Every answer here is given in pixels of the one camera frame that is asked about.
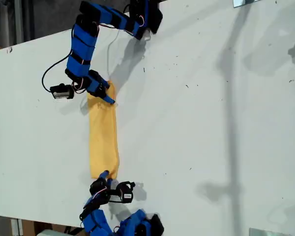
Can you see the yellow square towel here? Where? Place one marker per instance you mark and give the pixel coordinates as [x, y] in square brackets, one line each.
[103, 137]

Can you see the brown cardboard box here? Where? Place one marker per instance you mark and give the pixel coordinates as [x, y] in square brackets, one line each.
[29, 228]

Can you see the white table leg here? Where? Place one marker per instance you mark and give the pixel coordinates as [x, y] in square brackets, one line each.
[16, 227]

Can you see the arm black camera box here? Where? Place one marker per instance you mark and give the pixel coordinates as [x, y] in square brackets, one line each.
[62, 94]
[126, 193]

